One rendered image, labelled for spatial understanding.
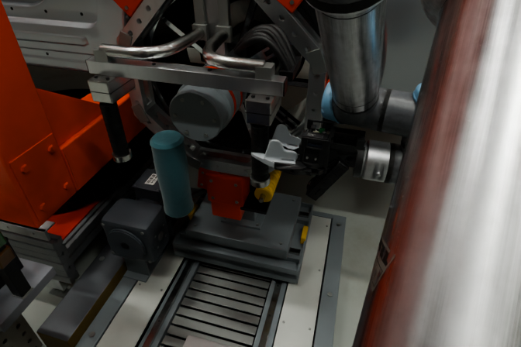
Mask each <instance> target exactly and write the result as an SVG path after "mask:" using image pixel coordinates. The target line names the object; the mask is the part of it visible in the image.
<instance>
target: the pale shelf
mask: <svg viewBox="0 0 521 347"><path fill-rule="evenodd" d="M19 260H20V261H21V263H22V265H23V266H24V267H23V268H22V269H21V271H22V273H23V275H24V277H25V278H26V280H27V281H28V283H29V285H30V286H31V287H33V289H32V290H31V291H30V292H29V293H28V295H27V296H26V297H25V298H24V299H20V298H17V297H13V296H12V292H11V291H10V289H9V288H8V287H7V285H6V284H5V285H4V286H3V287H2V288H1V289H0V331H1V332H6V331H7V330H8V329H9V327H10V326H11V325H12V324H13V323H14V321H15V320H16V319H17V318H18V317H19V316H20V315H21V313H23V312H24V310H25V309H26V308H27V307H28V306H29V305H30V303H31V302H32V301H33V300H34V299H35V298H36V296H37V295H38V294H39V293H40V292H41V290H42V289H43V288H44V287H45V286H46V285H47V284H48V283H49V282H50V281H51V280H52V278H53V277H54V276H55V275H56V274H57V272H56V271H55V269H54V268H53V266H48V265H45V264H42V263H37V262H33V261H30V260H27V259H22V258H19Z"/></svg>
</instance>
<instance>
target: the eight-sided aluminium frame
mask: <svg viewBox="0 0 521 347"><path fill-rule="evenodd" d="M173 1H174V0H143V1H142V2H141V4H140V6H139V7H138V9H137V10H136V11H135V12H134V14H133V16H132V17H131V18H130V20H129V21H128V23H127V24H126V26H125V27H124V28H123V30H121V31H120V34H119V35H118V37H117V38H116V41H117V44H118V45H122V46H144V42H143V39H144V38H145V37H146V35H147V34H148V32H149V31H150V30H151V29H152V28H153V27H154V25H155V24H156V22H157V21H158V19H159V18H160V17H161V16H162V15H163V14H164V12H165V11H166V9H167V8H168V6H169V5H170V4H171V3H172V2H173ZM254 1H255V2H256V3H257V4H258V5H259V6H260V7H261V8H262V9H263V10H264V12H265V13H266V14H267V15H268V16H269V18H270V19H271V20H272V21H273V22H274V24H276V25H278V26H280V27H281V28H282V29H283V30H284V31H285V33H286V35H287V37H288V39H289V41H290V42H291V43H292V44H293V46H294V47H295V48H296V49H297V50H298V52H300V54H301V55H302V56H303V57H304V58H305V59H306V60H307V61H308V63H309V80H308V90H307V99H306V110H305V126H303V127H302V128H300V129H299V130H298V131H296V132H294V133H293V134H292V136H296V137H299V138H300V139H302V132H303V131H304V130H305V129H307V121H308V119H314V120H320V121H322V120H323V116H322V113H321V108H322V107H321V104H322V99H323V93H324V91H325V88H326V84H327V78H328V71H327V67H326V60H325V56H324V52H323V45H322V41H321V38H320V37H319V36H318V34H317V33H316V32H315V31H314V29H313V28H312V27H311V26H310V25H309V24H308V23H307V22H306V20H305V19H304V18H303V17H302V15H301V14H300V13H299V12H298V10H297V9H296V10H295V11H294V12H293V13H290V12H289V11H288V10H287V9H286V8H285V7H284V6H283V5H282V4H281V3H280V2H279V1H278V0H254ZM134 81H135V85H136V87H135V88H134V89H133V90H131V91H130V92H129V96H130V100H131V104H132V106H131V108H132V110H133V114H134V115H135V116H136V117H137V118H138V119H139V121H140V123H143V124H144V125H145V126H146V127H147V128H148V129H149V130H150V131H151V132H152V133H154V134H156V133H158V132H161V131H164V130H174V131H177V132H179V131H178V130H177V128H176V127H175V126H174V124H173V122H172V121H171V117H170V116H169V115H168V114H166V113H165V112H164V111H163V110H162V109H161V108H160V107H159V106H158V105H157V104H156V102H155V99H154V92H153V88H152V83H151V81H146V80H140V79H134ZM180 133H181V132H180ZM181 134H182V133H181ZM182 135H183V134H182ZM183 136H184V135H183ZM184 145H185V152H186V156H187V160H188V165H189V166H190V167H194V168H196V169H199V167H201V168H204V169H207V170H212V171H216V172H221V173H226V174H234V175H239V176H243V177H250V175H251V173H252V162H251V160H252V159H251V155H249V154H244V153H235V152H230V151H225V150H220V149H211V148H205V147H202V146H200V145H199V144H197V142H196V141H194V140H193V139H190V138H188V137H187V136H184Z"/></svg>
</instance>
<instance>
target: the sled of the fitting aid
mask: <svg viewBox="0 0 521 347"><path fill-rule="evenodd" d="M206 194H207V193H205V194H202V195H201V196H200V198H199V199H198V201H197V202H196V204H194V208H193V210H192V211H191V212H190V213H189V214H188V217H187V218H186V220H185V222H184V224H183V226H182V227H181V228H180V230H179V232H178V233H177V235H176V236H175V238H174V240H173V242H172V246H173V250H174V254H175V255H176V256H182V257H185V258H189V259H194V260H198V261H202V262H205V263H211V264H215V265H218V266H224V267H227V268H231V269H235V270H240V271H243V272H248V273H253V274H257V275H260V276H264V277H270V278H273V279H277V280H283V281H286V282H289V283H296V284H298V279H299V274H300V271H301V267H302V261H303V256H304V252H305V246H306V243H307V238H308V234H309V228H310V224H311V221H312V211H313V204H308V203H304V202H302V203H301V207H300V210H299V213H298V219H297V222H296V225H295V231H294V234H293V237H292V242H291V245H290V249H289V252H288V257H287V259H283V258H279V257H276V256H269V255H265V254H262V253H256V252H251V251H248V250H244V249H238V248H234V247H231V246H224V245H220V244H217V243H213V242H206V241H203V240H199V239H193V238H189V237H187V236H186V231H185V229H186V228H187V226H188V224H189V222H190V221H191V219H192V217H193V216H194V214H195V213H196V211H197V209H198V207H199V205H200V204H201V203H202V201H203V199H204V197H205V196H206Z"/></svg>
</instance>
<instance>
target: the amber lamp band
mask: <svg viewBox="0 0 521 347"><path fill-rule="evenodd" d="M5 246H6V247H5V248H4V249H3V250H2V251H1V252H0V269H1V270H2V269H4V268H5V267H6V266H7V265H8V264H9V263H10V262H11V261H12V260H13V259H14V258H15V257H16V255H15V254H14V252H13V251H12V249H11V247H10V246H7V245H5Z"/></svg>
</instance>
